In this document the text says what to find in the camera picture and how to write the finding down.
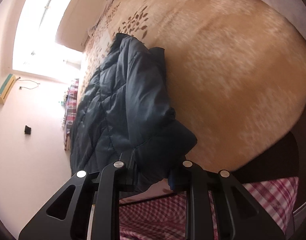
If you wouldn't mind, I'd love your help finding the dark quilted puffer jacket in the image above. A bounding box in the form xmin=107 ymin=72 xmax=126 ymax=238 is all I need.
xmin=70 ymin=33 xmax=197 ymax=193

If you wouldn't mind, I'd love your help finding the pink plaid pajama clothing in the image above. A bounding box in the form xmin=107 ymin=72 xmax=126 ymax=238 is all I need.
xmin=118 ymin=176 xmax=300 ymax=240

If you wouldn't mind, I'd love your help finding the white nightstand with plaid cloth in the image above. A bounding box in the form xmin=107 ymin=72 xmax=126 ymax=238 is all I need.
xmin=62 ymin=79 xmax=79 ymax=151

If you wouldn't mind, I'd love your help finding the beige leaf pattern blanket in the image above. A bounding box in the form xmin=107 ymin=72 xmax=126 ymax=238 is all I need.
xmin=79 ymin=0 xmax=306 ymax=171

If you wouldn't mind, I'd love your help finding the beige padded headboard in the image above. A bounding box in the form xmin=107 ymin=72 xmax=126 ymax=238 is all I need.
xmin=55 ymin=0 xmax=107 ymax=52

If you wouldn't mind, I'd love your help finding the black wall switch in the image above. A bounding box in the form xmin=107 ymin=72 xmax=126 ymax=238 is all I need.
xmin=24 ymin=126 xmax=31 ymax=135

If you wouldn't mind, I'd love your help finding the wall air conditioner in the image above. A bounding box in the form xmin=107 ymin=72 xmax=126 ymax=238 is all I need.
xmin=0 ymin=74 xmax=20 ymax=105

